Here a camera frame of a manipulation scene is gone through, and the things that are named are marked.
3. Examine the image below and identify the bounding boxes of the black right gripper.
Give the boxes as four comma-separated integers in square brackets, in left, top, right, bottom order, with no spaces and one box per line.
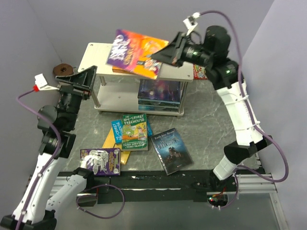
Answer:
[150,32,213,68]

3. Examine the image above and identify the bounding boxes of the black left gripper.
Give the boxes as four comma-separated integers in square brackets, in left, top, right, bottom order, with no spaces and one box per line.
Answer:
[55,65,97,130]

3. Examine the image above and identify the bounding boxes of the orange Treehouse book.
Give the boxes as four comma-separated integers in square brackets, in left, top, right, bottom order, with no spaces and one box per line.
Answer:
[112,66,133,74]

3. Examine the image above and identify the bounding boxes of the Charlie Chocolate Factory book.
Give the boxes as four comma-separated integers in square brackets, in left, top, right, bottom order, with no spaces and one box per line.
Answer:
[106,29,169,80]

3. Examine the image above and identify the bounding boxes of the green 104-Storey Treehouse book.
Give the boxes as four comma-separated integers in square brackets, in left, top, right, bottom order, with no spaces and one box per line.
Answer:
[122,114,148,151]

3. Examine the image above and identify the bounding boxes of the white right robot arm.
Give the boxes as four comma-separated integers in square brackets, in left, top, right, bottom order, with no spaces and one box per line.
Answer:
[151,26,271,191]

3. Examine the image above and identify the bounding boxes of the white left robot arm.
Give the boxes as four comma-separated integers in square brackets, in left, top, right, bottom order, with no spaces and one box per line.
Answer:
[0,66,97,230]

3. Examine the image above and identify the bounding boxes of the stack of dark books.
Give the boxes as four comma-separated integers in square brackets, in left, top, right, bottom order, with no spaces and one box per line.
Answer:
[137,79,181,112]

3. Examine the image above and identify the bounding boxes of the brown twine spool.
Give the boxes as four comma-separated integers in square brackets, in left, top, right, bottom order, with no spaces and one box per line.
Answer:
[53,63,73,76]

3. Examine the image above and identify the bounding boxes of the white two-tier shelf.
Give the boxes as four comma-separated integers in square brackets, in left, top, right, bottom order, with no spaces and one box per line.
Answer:
[78,42,194,117]

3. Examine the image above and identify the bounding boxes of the red game box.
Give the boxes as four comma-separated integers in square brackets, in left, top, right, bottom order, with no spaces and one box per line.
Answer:
[193,64,208,80]

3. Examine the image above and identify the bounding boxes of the blue 26-Storey Treehouse book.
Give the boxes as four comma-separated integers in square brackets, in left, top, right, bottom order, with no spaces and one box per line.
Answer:
[111,120,153,144]

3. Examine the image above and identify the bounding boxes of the yellow book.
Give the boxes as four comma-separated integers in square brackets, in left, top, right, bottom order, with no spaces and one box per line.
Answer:
[102,128,130,165]

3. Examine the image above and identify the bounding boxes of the purple comic book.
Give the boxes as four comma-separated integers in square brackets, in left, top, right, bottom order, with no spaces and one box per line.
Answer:
[80,148,121,176]

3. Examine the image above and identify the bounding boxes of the dark Wuthering Heights book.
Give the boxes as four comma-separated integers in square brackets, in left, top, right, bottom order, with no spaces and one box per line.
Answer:
[151,128,193,175]

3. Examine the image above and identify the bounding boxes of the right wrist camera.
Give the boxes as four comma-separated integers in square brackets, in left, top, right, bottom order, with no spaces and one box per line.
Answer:
[183,12,201,36]

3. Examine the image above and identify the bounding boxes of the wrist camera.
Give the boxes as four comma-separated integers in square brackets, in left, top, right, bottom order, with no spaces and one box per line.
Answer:
[183,12,201,36]
[33,73,59,92]

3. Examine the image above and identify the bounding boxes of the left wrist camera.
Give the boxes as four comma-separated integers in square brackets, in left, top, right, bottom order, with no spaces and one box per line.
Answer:
[33,73,59,92]

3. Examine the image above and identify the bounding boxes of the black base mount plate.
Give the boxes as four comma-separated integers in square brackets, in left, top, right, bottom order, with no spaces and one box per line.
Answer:
[75,170,250,204]

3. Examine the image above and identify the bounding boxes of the aluminium rail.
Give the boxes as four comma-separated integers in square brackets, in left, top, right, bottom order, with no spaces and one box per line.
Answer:
[24,173,291,230]

